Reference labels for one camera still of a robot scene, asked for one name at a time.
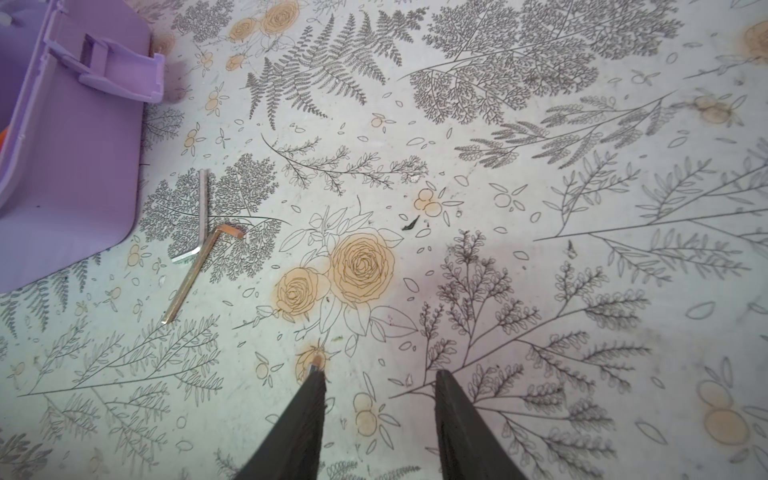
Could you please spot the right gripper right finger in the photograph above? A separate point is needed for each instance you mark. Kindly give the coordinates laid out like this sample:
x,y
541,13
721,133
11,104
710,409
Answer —
x,y
467,447

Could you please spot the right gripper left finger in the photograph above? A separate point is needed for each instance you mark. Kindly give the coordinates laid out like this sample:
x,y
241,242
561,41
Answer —
x,y
291,450

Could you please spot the pink hex key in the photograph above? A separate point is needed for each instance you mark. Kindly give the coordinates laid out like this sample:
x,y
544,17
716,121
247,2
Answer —
x,y
197,266

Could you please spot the silver hex key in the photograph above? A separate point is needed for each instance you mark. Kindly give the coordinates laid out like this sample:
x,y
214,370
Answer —
x,y
202,219

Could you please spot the purple plastic tool box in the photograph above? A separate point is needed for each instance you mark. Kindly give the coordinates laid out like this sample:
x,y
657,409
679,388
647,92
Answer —
x,y
75,79

